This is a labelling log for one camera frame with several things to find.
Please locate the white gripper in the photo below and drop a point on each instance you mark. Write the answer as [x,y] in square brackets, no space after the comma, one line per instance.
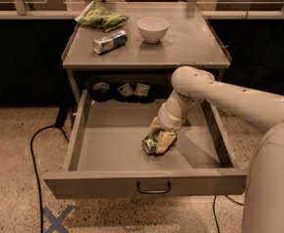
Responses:
[169,117]

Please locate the crushed green can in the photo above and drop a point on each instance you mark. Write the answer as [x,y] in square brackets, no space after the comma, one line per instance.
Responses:
[150,143]

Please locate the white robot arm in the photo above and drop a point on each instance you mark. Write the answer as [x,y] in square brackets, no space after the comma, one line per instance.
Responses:
[263,210]

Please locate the open grey drawer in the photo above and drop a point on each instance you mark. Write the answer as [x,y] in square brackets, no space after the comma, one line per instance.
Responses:
[105,156]

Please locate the grey cabinet counter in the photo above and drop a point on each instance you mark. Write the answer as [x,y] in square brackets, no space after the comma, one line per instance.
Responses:
[189,41]

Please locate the silver blue can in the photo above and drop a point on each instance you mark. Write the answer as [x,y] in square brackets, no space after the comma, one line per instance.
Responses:
[110,42]

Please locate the white label card right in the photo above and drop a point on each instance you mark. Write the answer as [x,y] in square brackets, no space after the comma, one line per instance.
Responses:
[142,90]

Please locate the white label card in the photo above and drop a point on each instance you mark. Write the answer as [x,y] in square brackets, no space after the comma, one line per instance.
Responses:
[142,90]
[126,90]

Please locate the white label card left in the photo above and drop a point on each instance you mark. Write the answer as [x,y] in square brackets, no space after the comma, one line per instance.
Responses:
[126,90]

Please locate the round dark object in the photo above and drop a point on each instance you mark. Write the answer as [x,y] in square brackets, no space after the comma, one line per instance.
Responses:
[100,92]

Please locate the white bowl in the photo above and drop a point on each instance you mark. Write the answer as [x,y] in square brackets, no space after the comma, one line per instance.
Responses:
[153,29]

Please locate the green chip bag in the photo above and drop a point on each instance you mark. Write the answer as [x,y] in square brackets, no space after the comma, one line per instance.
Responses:
[96,15]

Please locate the blue tape cross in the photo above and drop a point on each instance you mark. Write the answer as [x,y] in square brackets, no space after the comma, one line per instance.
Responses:
[56,222]

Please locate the black drawer handle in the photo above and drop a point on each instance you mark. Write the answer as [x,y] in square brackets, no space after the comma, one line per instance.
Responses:
[153,188]

